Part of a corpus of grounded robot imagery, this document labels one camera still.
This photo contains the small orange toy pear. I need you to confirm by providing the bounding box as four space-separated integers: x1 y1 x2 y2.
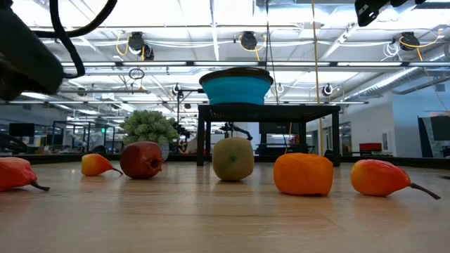
81 153 124 177
349 159 442 201
0 156 51 193

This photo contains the orange toy mandarin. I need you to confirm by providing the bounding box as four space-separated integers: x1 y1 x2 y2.
273 153 335 197

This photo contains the yellow hanging cable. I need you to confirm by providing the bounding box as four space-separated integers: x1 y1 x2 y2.
310 0 325 157

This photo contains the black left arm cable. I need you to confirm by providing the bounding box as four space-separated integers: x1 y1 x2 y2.
32 0 119 79

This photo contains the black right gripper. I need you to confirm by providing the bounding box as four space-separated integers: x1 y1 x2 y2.
354 0 427 28

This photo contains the black hanging cable with loop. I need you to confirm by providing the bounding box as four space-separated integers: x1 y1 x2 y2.
264 0 281 106

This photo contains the brown-green toy kiwi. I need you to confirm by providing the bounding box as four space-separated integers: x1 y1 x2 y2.
212 136 255 183

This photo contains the dark red toy fruit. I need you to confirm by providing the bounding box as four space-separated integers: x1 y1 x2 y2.
120 141 165 180

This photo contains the black monitor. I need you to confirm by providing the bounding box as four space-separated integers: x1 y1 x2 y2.
8 122 36 138
259 122 307 135

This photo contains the black ceiling cable reel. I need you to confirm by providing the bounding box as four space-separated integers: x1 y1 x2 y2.
240 30 259 51
399 31 421 52
127 31 155 61

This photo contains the green succulent in white pot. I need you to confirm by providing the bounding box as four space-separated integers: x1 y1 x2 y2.
119 109 181 163

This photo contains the blue collapsible bowl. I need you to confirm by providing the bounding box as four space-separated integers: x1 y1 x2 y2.
198 66 275 106

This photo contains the black perforated metal shelf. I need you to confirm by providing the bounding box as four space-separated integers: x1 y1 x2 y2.
195 103 342 168

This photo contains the red topped black stand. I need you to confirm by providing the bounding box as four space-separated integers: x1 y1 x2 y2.
358 142 383 154

